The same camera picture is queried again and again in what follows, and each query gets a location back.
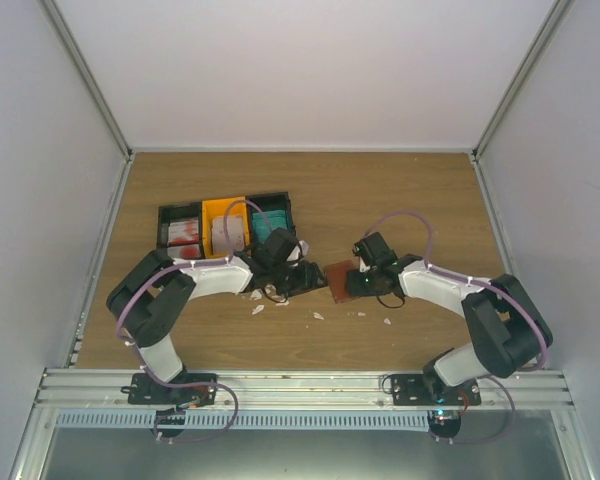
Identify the right aluminium frame post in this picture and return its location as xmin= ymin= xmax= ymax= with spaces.
xmin=470 ymin=0 xmax=573 ymax=163

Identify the grey slotted cable duct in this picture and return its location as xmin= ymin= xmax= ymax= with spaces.
xmin=56 ymin=409 xmax=429 ymax=432

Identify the brown leather card holder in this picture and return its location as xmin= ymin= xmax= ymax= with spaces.
xmin=324 ymin=260 xmax=360 ymax=304

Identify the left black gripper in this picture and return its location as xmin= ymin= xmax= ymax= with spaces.
xmin=271 ymin=260 xmax=329 ymax=299

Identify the black right card bin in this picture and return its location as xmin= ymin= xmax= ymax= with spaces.
xmin=246 ymin=191 xmax=296 ymax=243

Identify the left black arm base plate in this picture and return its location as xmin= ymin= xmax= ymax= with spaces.
xmin=120 ymin=373 xmax=218 ymax=407

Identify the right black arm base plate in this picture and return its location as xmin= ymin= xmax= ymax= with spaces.
xmin=379 ymin=373 xmax=482 ymax=407

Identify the black card bin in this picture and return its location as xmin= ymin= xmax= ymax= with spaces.
xmin=156 ymin=202 xmax=205 ymax=260
xmin=246 ymin=191 xmax=296 ymax=243

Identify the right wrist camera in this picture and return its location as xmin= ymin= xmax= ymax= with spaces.
xmin=358 ymin=256 xmax=370 ymax=272

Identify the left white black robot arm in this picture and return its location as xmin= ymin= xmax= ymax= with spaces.
xmin=106 ymin=228 xmax=327 ymax=404

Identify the white debris pile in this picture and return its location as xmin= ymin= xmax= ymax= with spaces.
xmin=249 ymin=289 xmax=290 ymax=316

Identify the aluminium mounting rail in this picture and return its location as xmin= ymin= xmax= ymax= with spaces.
xmin=34 ymin=369 xmax=574 ymax=410

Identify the yellow middle card bin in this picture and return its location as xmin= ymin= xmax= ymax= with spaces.
xmin=201 ymin=196 xmax=251 ymax=258

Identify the aluminium frame post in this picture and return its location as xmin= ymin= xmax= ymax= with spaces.
xmin=38 ymin=0 xmax=133 ymax=163
xmin=470 ymin=0 xmax=573 ymax=163

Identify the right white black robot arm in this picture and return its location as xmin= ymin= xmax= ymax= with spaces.
xmin=345 ymin=232 xmax=553 ymax=405

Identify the black left card bin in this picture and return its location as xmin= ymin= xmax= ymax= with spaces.
xmin=156 ymin=202 xmax=205 ymax=260

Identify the white pink card stack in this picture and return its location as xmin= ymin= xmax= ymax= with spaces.
xmin=211 ymin=215 xmax=245 ymax=255

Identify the red white card stack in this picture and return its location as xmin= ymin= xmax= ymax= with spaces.
xmin=167 ymin=217 xmax=202 ymax=260

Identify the left aluminium frame post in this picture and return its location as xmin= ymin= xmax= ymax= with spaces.
xmin=38 ymin=0 xmax=133 ymax=163

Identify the teal card stack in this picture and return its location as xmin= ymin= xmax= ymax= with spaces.
xmin=251 ymin=210 xmax=287 ymax=243

